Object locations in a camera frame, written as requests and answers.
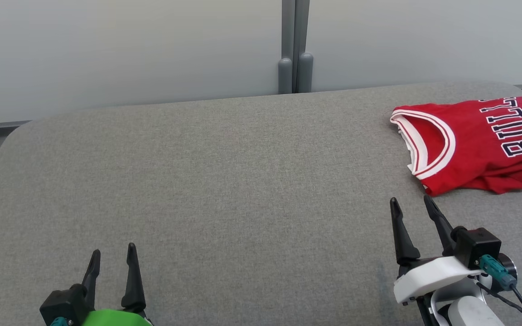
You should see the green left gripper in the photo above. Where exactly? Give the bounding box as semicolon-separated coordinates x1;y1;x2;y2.
79;243;153;326

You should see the grey partition post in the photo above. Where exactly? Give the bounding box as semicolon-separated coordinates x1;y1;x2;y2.
278;0;296;95
295;0;314;94

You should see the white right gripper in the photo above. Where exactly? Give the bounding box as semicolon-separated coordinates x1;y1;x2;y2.
390;195;483;305

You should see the red and white jersey shirt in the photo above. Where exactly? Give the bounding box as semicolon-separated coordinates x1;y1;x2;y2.
390;96;522;197

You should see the grey fabric sofa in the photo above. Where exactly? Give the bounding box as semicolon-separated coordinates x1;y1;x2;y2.
0;81;522;326

